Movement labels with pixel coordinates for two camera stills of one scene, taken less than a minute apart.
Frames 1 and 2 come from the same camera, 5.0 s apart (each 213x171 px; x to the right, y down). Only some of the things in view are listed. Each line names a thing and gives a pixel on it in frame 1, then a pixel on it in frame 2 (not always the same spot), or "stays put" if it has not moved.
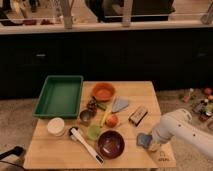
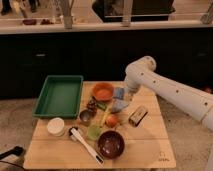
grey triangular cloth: [118, 104] stays put
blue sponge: [143, 139] -> [119, 93]
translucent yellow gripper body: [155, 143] -> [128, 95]
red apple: [112, 121] stays put
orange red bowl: [103, 91] stays put
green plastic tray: [61, 97] stays put
